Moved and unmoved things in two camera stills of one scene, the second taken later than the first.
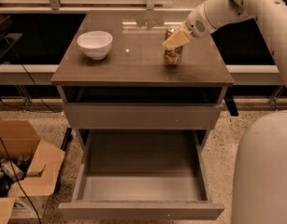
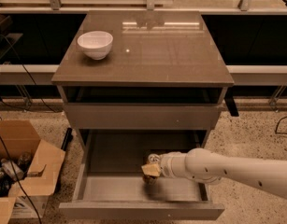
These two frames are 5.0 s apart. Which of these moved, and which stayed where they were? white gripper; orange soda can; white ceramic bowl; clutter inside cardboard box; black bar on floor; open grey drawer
Moved: white gripper; orange soda can
Stayed: white ceramic bowl; clutter inside cardboard box; black bar on floor; open grey drawer
